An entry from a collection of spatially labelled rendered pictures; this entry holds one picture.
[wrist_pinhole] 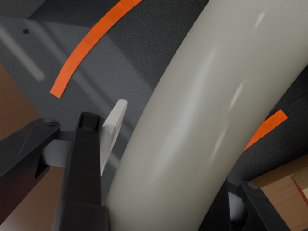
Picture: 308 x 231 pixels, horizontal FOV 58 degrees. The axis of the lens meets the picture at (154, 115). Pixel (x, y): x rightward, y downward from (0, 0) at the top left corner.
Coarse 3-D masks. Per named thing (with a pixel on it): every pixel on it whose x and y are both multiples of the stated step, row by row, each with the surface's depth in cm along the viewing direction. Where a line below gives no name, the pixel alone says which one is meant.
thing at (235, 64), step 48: (240, 0) 6; (288, 0) 6; (192, 48) 7; (240, 48) 6; (288, 48) 6; (192, 96) 6; (240, 96) 6; (144, 144) 7; (192, 144) 7; (240, 144) 7; (144, 192) 7; (192, 192) 7
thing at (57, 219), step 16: (80, 128) 14; (96, 128) 14; (80, 144) 12; (96, 144) 13; (80, 160) 11; (96, 160) 11; (64, 176) 12; (80, 176) 10; (96, 176) 10; (64, 192) 9; (80, 192) 9; (96, 192) 9; (64, 208) 7; (80, 208) 7; (96, 208) 8; (64, 224) 7; (80, 224) 7; (96, 224) 7
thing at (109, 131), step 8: (120, 104) 19; (112, 112) 17; (120, 112) 18; (112, 120) 16; (120, 120) 16; (104, 128) 14; (112, 128) 14; (104, 136) 14; (112, 136) 15; (104, 144) 15; (112, 144) 17; (104, 152) 15; (104, 160) 15
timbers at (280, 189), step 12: (276, 168) 110; (288, 168) 106; (300, 168) 102; (252, 180) 112; (264, 180) 107; (276, 180) 103; (288, 180) 103; (264, 192) 105; (276, 192) 104; (288, 192) 104; (276, 204) 106; (288, 204) 105; (300, 204) 105; (288, 216) 107; (300, 216) 106; (300, 228) 108
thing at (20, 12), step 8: (0, 0) 81; (8, 0) 84; (16, 0) 87; (24, 0) 90; (32, 0) 94; (40, 0) 98; (0, 8) 84; (8, 8) 88; (16, 8) 91; (24, 8) 95; (32, 8) 99; (8, 16) 92; (16, 16) 96; (24, 16) 100; (24, 32) 104
